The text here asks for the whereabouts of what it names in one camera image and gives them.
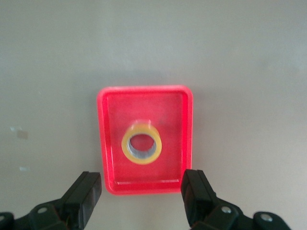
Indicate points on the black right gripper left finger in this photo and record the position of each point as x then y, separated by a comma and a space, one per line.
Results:
79, 198

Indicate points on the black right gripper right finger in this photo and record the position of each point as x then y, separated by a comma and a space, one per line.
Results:
199, 198

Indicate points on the yellow tape roll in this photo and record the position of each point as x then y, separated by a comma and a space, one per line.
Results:
144, 127

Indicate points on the red plastic tray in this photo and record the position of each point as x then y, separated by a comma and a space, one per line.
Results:
168, 107

